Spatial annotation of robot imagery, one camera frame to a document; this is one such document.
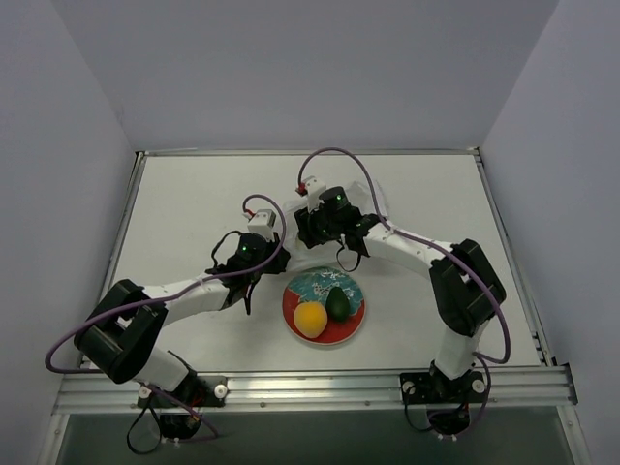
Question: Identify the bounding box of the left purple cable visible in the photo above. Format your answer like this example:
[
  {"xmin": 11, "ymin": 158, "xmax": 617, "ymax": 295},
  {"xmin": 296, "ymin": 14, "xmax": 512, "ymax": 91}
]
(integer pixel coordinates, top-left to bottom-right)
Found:
[{"xmin": 44, "ymin": 193, "xmax": 285, "ymax": 445}]

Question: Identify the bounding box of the purple cable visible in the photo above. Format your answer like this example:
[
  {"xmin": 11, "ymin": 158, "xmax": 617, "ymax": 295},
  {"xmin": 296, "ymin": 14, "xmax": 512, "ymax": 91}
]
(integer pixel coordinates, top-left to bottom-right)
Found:
[
  {"xmin": 295, "ymin": 147, "xmax": 512, "ymax": 367},
  {"xmin": 44, "ymin": 193, "xmax": 285, "ymax": 445}
]

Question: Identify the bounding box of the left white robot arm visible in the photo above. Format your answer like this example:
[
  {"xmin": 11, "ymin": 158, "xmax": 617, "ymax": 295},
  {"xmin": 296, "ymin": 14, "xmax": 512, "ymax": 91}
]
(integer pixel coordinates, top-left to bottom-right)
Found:
[{"xmin": 73, "ymin": 232, "xmax": 291, "ymax": 406}]

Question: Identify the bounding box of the orange fake fruit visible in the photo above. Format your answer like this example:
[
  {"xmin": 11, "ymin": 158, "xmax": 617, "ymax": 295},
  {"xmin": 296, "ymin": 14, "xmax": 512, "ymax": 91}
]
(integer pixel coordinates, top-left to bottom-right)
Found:
[{"xmin": 293, "ymin": 301, "xmax": 328, "ymax": 339}]

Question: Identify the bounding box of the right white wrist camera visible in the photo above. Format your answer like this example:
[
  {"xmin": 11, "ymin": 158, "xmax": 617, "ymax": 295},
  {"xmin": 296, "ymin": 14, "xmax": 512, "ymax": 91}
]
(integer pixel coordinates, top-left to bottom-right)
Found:
[{"xmin": 295, "ymin": 176, "xmax": 327, "ymax": 212}]

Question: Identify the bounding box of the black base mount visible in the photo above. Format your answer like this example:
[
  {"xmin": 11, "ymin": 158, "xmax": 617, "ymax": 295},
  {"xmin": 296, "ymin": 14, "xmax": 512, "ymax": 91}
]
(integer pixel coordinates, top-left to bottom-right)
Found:
[
  {"xmin": 399, "ymin": 362, "xmax": 491, "ymax": 442},
  {"xmin": 125, "ymin": 358, "xmax": 229, "ymax": 455}
]

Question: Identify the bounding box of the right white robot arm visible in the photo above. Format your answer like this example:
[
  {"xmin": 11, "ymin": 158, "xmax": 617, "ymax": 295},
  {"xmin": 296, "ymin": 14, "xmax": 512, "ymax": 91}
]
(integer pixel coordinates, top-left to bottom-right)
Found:
[{"xmin": 294, "ymin": 178, "xmax": 512, "ymax": 400}]

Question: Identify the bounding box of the white translucent plastic bag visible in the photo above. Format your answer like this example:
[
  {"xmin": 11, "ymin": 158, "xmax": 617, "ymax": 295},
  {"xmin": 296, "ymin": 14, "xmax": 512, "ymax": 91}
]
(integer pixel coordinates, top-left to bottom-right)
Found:
[{"xmin": 282, "ymin": 181, "xmax": 376, "ymax": 272}]

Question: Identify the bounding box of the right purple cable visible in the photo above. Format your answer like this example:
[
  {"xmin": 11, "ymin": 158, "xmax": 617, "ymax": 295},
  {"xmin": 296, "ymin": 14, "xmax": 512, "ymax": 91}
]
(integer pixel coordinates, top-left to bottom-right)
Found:
[{"xmin": 295, "ymin": 147, "xmax": 512, "ymax": 367}]

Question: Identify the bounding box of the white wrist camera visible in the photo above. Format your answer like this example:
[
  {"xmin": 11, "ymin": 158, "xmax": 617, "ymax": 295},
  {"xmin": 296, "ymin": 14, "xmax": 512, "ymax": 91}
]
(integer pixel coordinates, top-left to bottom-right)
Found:
[
  {"xmin": 243, "ymin": 209, "xmax": 276, "ymax": 241},
  {"xmin": 295, "ymin": 176, "xmax": 327, "ymax": 212}
]

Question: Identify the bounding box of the dark green fake avocado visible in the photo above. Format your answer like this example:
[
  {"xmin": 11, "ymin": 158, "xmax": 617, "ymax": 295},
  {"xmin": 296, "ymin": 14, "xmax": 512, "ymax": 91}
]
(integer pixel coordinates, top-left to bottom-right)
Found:
[{"xmin": 325, "ymin": 287, "xmax": 350, "ymax": 323}]

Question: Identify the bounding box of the red and teal plate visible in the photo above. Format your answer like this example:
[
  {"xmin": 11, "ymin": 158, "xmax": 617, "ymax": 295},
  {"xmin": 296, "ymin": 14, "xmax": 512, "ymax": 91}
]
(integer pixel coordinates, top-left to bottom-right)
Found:
[{"xmin": 282, "ymin": 266, "xmax": 366, "ymax": 346}]

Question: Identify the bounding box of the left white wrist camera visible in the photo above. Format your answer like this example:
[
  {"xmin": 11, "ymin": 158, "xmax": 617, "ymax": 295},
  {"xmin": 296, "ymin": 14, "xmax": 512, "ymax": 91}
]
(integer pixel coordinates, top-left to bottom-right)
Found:
[{"xmin": 243, "ymin": 209, "xmax": 276, "ymax": 241}]

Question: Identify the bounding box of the aluminium front rail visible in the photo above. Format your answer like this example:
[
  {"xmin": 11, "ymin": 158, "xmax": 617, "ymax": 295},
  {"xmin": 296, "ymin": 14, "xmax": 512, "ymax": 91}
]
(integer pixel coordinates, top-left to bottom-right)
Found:
[{"xmin": 52, "ymin": 366, "xmax": 577, "ymax": 415}]

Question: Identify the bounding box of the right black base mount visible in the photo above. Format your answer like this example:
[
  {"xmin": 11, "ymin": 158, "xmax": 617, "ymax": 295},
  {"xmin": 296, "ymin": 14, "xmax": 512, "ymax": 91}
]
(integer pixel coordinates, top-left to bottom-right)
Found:
[{"xmin": 399, "ymin": 362, "xmax": 491, "ymax": 442}]

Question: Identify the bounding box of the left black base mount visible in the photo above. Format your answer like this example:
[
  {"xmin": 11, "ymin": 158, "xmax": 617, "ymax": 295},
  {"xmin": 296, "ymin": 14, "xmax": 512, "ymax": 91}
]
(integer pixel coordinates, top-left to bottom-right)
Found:
[{"xmin": 125, "ymin": 358, "xmax": 229, "ymax": 455}]

